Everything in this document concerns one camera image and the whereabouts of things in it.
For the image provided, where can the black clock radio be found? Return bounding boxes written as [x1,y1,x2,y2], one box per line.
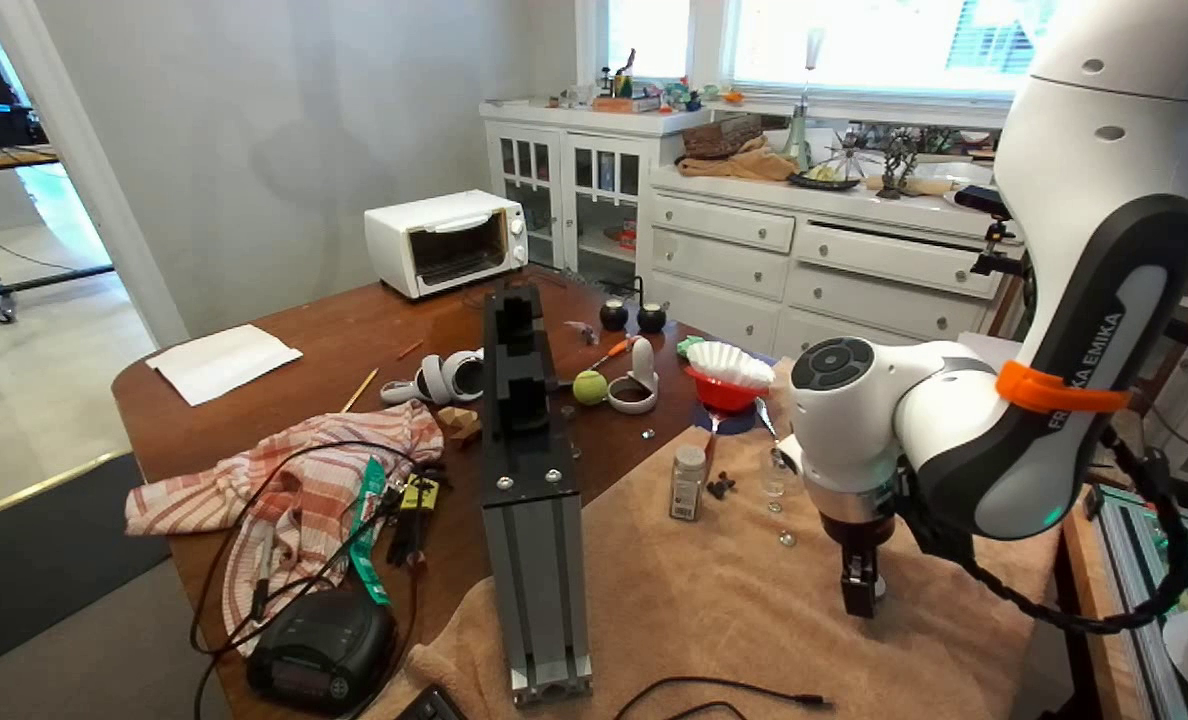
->
[242,586,405,717]

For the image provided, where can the tan terry towel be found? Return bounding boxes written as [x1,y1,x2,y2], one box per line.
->
[405,371,1077,720]

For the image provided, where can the wooden base board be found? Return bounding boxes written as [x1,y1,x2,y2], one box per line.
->
[1052,492,1145,720]

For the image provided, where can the small clear glass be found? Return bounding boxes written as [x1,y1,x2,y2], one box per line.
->
[750,456,790,517]

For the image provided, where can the orange pen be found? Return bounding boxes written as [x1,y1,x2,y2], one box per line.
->
[588,336,639,375]

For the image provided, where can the white paper coffee filters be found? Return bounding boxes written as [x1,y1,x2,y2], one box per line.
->
[675,336,780,392]

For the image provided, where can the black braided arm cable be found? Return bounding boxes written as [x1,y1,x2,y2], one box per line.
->
[943,424,1188,638]

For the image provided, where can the green lanyard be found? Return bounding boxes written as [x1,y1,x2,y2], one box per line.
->
[346,456,397,613]

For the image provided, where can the white glass-door cabinet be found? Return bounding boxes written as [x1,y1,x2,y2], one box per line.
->
[478,95,703,291]

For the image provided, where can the wooden pencil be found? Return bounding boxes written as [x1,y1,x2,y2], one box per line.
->
[339,368,383,416]

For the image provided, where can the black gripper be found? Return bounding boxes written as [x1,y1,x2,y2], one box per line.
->
[822,517,895,621]

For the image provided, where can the red bowl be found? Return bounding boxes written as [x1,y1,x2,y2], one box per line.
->
[684,366,768,416]

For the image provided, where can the white toaster oven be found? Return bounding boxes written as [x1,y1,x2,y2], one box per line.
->
[361,189,530,303]

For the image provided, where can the yellow tennis ball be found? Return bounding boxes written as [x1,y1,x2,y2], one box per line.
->
[567,368,611,410]

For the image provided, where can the clear labelled glass bottle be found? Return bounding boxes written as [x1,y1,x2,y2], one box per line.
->
[663,443,706,529]

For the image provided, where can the blue bowl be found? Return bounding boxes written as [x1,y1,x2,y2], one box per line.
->
[703,403,768,435]

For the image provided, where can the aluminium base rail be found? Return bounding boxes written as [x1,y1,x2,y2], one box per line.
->
[1095,485,1188,720]

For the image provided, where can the white paper sheet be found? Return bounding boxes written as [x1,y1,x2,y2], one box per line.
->
[145,322,303,410]

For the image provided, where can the aluminium extrusion stand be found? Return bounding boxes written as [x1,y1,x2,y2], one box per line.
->
[474,284,597,711]

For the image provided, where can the white tape roll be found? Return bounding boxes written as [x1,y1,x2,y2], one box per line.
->
[603,371,663,416]

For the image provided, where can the white dresser with drawers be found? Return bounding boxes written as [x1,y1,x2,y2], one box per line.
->
[643,173,1023,366]

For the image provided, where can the black camera mounting bar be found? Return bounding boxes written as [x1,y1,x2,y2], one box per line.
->
[953,178,1040,284]

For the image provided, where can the black cable with plug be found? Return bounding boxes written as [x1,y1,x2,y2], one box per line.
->
[611,672,837,720]

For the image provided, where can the pink striped cloth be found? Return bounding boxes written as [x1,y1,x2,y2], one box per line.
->
[122,400,448,655]

